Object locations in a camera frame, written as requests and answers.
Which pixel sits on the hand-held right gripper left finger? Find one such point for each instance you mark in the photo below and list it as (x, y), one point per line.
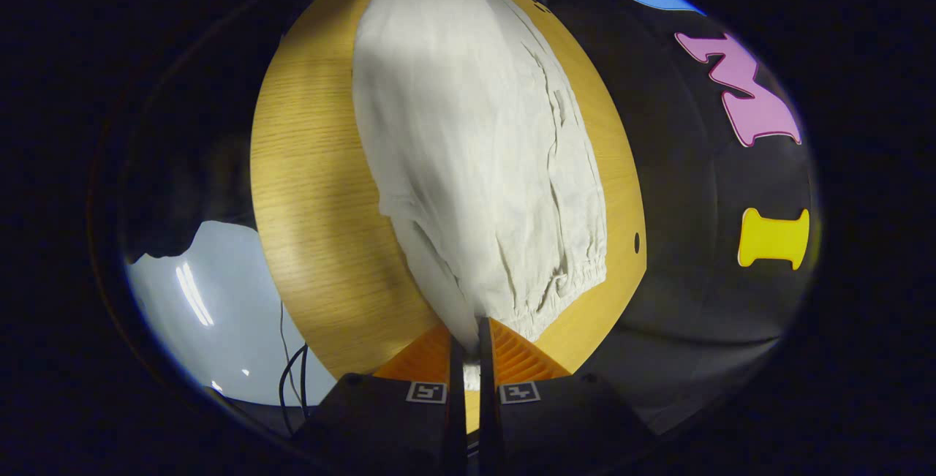
(457, 403)

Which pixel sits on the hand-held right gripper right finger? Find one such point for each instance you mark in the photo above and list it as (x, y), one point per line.
(488, 403)

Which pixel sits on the white jeans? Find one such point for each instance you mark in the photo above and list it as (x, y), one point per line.
(468, 132)

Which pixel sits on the black backdrop cloth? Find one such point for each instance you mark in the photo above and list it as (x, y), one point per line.
(695, 278)

